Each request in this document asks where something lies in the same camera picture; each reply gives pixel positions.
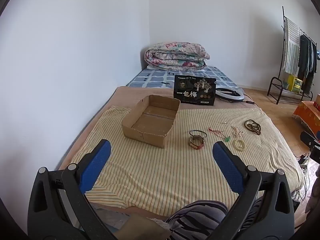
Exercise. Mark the folded floral quilt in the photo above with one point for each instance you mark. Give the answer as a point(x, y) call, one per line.
point(175, 55)

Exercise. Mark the yellow striped cloth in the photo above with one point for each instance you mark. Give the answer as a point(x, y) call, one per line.
point(162, 175)

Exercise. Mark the cardboard box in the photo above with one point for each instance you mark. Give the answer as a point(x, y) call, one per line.
point(150, 118)

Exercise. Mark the black metal clothes rack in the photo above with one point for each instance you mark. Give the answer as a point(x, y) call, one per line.
point(272, 86)

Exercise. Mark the thin metal bangle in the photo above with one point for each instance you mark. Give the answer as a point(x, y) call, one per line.
point(190, 133)

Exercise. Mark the brown blanket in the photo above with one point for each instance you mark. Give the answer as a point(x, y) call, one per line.
point(120, 92)

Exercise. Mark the black printed gift box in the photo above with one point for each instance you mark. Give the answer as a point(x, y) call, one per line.
point(193, 90)

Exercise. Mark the yellow crate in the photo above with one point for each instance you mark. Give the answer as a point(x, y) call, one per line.
point(295, 83)

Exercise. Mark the tan fuzzy cushion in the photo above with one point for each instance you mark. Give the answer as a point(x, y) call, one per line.
point(142, 228)

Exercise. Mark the blue checked bed sheet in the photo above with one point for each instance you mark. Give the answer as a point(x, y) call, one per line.
point(155, 77)

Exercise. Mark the striped hanging towel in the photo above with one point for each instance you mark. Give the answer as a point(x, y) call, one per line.
point(291, 45)

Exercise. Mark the orange patterned box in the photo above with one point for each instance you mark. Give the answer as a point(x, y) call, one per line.
point(306, 113)

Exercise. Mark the dark hanging clothes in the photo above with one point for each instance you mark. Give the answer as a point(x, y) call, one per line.
point(306, 60)

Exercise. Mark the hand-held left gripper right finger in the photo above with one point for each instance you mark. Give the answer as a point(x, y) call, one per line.
point(226, 165)

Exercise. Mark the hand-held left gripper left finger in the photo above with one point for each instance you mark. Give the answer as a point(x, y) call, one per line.
point(96, 163)

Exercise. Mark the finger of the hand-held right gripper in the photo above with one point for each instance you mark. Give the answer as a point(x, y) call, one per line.
point(306, 138)

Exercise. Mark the person's zebra striped pants leg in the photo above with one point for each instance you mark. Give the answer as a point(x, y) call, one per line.
point(197, 217)

